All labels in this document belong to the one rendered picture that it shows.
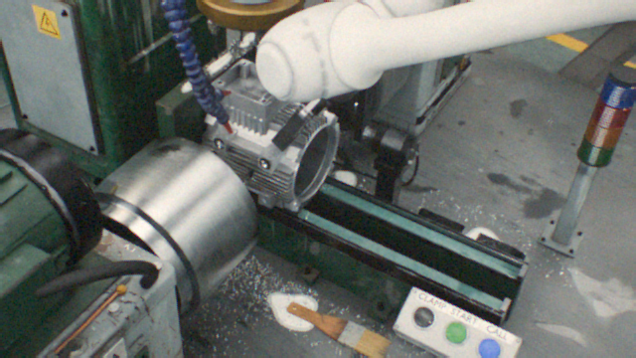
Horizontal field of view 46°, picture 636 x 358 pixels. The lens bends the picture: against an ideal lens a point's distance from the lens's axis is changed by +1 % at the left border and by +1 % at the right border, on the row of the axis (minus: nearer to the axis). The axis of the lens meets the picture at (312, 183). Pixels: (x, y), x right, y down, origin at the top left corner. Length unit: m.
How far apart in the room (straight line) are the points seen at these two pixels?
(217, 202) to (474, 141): 0.87
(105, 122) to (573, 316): 0.95
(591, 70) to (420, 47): 2.89
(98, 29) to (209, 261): 0.43
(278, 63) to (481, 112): 1.12
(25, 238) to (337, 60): 0.40
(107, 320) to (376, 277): 0.58
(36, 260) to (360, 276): 0.72
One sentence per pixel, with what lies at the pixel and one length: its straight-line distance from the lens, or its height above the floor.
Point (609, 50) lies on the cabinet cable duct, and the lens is 3.92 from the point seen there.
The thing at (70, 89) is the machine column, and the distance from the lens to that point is 1.43.
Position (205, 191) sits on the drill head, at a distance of 1.15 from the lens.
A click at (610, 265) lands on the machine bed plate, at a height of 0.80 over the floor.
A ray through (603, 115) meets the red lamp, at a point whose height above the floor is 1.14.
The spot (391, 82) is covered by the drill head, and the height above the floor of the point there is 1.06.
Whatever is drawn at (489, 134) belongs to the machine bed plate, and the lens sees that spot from 1.88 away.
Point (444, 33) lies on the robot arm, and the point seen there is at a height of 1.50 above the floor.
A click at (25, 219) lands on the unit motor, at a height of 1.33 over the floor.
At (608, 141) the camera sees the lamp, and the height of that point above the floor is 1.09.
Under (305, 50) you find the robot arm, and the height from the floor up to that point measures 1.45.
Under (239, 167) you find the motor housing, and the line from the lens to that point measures 1.38.
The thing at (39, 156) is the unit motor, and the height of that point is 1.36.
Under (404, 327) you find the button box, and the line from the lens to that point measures 1.11.
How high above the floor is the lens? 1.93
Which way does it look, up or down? 43 degrees down
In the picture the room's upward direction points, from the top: 4 degrees clockwise
